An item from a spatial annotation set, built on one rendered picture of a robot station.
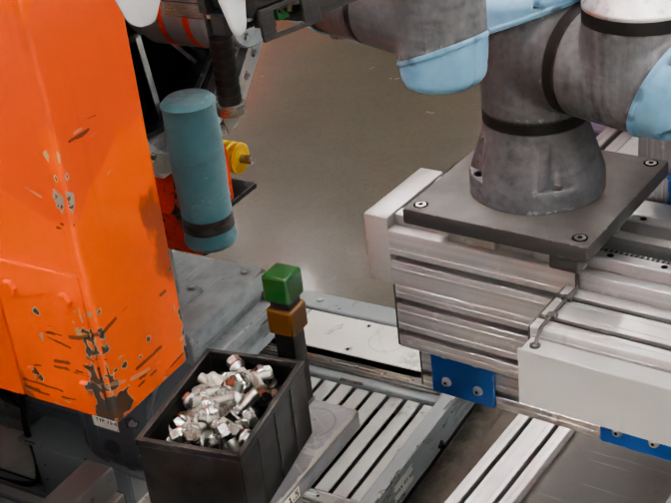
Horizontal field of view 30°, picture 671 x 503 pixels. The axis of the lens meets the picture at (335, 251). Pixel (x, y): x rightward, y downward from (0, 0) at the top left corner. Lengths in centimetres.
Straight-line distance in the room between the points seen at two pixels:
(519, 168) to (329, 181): 203
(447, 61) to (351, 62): 313
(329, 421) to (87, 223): 43
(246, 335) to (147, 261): 86
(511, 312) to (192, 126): 71
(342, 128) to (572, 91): 243
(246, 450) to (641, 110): 60
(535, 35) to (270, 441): 59
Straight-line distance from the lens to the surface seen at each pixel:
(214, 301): 243
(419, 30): 102
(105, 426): 199
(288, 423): 159
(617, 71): 122
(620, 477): 196
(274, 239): 310
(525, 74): 130
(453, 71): 103
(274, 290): 161
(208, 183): 200
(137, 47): 219
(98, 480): 177
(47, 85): 143
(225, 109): 186
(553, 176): 136
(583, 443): 202
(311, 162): 347
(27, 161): 149
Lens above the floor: 146
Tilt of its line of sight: 29 degrees down
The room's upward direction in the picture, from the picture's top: 7 degrees counter-clockwise
